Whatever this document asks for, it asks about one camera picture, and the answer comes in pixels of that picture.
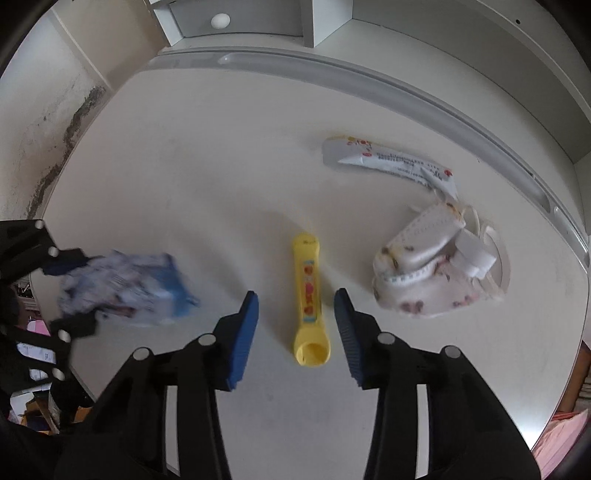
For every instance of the pink blanket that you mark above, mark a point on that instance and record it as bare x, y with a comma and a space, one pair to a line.
565, 443

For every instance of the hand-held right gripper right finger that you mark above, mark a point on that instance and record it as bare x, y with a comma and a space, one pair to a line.
351, 344

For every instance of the printed white face mask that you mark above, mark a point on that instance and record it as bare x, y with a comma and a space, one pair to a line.
425, 277

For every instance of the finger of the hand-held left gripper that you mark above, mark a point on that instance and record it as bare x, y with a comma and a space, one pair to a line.
27, 249
76, 325

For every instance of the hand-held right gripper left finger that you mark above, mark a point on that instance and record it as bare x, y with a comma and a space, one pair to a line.
242, 344

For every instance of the yellow plastic tube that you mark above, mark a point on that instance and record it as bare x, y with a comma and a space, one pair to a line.
308, 300

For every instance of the grey drawer with white knob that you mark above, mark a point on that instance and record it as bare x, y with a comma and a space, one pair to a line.
258, 21

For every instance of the white printed squeeze tube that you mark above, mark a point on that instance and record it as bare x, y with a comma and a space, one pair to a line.
392, 161

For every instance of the white blue packet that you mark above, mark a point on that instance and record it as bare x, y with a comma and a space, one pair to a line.
134, 290

